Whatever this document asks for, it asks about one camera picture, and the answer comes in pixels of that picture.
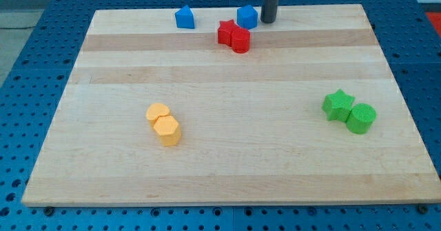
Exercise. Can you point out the blue cube block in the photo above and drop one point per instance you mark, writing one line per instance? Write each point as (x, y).
(247, 17)

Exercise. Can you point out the red star block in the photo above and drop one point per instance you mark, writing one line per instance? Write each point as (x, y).
(224, 32)

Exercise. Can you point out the green star block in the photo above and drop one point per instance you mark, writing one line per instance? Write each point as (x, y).
(337, 106)

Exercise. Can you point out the yellow hexagon block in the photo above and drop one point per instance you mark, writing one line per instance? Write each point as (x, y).
(168, 130)

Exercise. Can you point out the yellow heart block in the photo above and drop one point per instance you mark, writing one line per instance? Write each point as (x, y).
(155, 111)

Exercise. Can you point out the light wooden board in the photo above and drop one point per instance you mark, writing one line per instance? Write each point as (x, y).
(253, 129)

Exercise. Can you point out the red cylinder block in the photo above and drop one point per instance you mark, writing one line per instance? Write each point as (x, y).
(240, 40)

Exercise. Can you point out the blue triangular prism block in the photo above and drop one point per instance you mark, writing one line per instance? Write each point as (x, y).
(185, 18)

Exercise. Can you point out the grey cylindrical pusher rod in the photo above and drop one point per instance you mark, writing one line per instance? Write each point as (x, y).
(269, 11)

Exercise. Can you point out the green cylinder block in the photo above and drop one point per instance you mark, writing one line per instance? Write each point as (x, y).
(361, 118)

